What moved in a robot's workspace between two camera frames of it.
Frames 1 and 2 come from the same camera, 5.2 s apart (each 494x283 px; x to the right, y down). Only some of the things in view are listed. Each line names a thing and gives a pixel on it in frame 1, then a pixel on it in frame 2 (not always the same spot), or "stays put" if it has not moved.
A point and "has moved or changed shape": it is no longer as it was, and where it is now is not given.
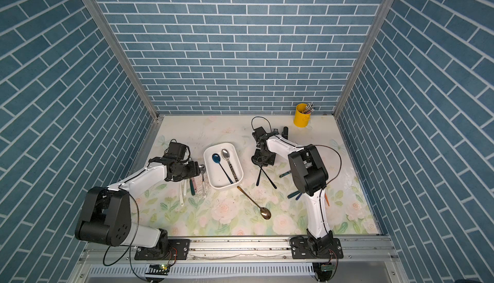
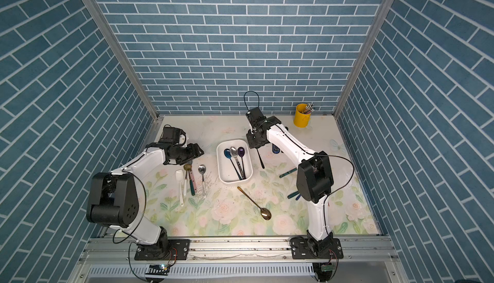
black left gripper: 193,170 to 193,152
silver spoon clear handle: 202,168 stays put
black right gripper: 256,159 to 251,145
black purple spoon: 267,176 to 241,152
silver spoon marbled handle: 226,155 to 234,153
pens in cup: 309,108 stays put
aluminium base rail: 353,250 stays put
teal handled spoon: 282,175 has moved or changed shape
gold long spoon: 265,213 stays put
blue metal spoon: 216,159 to 228,154
